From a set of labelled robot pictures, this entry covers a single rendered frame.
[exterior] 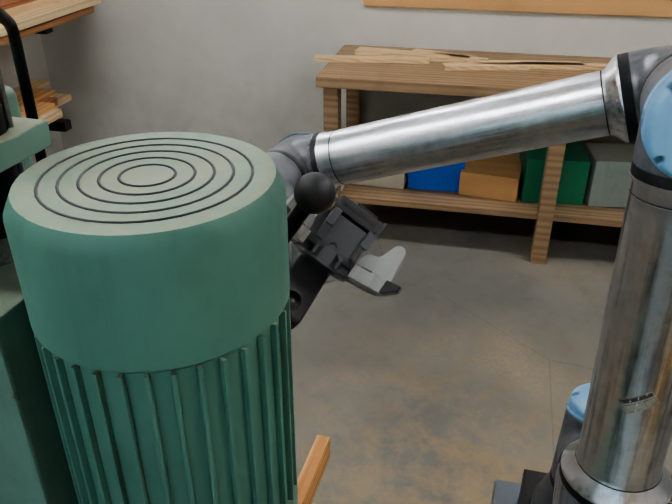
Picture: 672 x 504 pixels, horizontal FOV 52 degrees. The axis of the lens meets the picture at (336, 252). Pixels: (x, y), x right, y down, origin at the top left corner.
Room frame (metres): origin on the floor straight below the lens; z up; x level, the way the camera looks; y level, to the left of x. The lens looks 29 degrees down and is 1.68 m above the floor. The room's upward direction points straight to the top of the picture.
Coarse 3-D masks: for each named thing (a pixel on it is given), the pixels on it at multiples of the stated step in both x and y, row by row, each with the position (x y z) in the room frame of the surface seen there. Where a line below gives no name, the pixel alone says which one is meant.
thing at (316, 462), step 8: (320, 440) 0.74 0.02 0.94; (328, 440) 0.74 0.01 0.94; (312, 448) 0.73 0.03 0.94; (320, 448) 0.73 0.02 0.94; (328, 448) 0.74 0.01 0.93; (312, 456) 0.71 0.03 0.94; (320, 456) 0.71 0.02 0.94; (328, 456) 0.74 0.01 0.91; (304, 464) 0.70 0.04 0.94; (312, 464) 0.70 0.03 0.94; (320, 464) 0.70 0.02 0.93; (304, 472) 0.68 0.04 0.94; (312, 472) 0.68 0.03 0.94; (320, 472) 0.70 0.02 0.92; (304, 480) 0.67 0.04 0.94; (312, 480) 0.67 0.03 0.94; (304, 488) 0.65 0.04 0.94; (312, 488) 0.67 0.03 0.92; (304, 496) 0.64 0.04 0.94; (312, 496) 0.67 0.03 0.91
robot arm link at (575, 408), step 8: (584, 384) 0.91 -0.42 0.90; (576, 392) 0.88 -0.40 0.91; (584, 392) 0.88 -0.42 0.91; (576, 400) 0.86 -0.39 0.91; (584, 400) 0.86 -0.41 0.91; (568, 408) 0.86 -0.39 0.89; (576, 408) 0.84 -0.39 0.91; (584, 408) 0.84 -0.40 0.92; (568, 416) 0.86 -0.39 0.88; (576, 416) 0.84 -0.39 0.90; (568, 424) 0.85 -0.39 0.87; (576, 424) 0.83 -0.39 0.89; (560, 432) 0.87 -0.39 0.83; (568, 432) 0.84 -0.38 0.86; (576, 432) 0.82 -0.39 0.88; (560, 440) 0.85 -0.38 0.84; (568, 440) 0.82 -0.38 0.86; (560, 448) 0.82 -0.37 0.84; (560, 456) 0.80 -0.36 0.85; (552, 464) 0.87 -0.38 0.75; (552, 472) 0.86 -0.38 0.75
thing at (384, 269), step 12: (396, 252) 0.65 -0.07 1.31; (360, 264) 0.66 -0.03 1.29; (372, 264) 0.65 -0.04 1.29; (384, 264) 0.64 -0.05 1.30; (396, 264) 0.63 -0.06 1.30; (348, 276) 0.64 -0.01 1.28; (360, 276) 0.64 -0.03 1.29; (372, 276) 0.63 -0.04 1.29; (384, 276) 0.63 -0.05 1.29; (372, 288) 0.61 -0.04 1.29; (384, 288) 0.60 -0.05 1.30; (396, 288) 0.59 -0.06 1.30
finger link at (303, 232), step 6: (294, 198) 0.66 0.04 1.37; (288, 204) 0.65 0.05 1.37; (294, 204) 0.66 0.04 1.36; (288, 210) 0.63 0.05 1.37; (312, 216) 0.69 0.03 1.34; (306, 222) 0.68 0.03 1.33; (312, 222) 0.69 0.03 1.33; (300, 228) 0.66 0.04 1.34; (306, 228) 0.66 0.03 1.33; (300, 234) 0.65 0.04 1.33; (306, 234) 0.66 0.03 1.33; (300, 240) 0.65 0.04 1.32
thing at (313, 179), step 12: (300, 180) 0.52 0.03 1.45; (312, 180) 0.51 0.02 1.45; (324, 180) 0.52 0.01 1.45; (300, 192) 0.51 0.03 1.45; (312, 192) 0.51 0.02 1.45; (324, 192) 0.51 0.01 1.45; (300, 204) 0.51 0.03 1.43; (312, 204) 0.50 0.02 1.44; (324, 204) 0.51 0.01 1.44; (288, 216) 0.53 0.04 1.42; (300, 216) 0.52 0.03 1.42; (288, 228) 0.52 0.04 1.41; (288, 240) 0.52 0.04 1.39
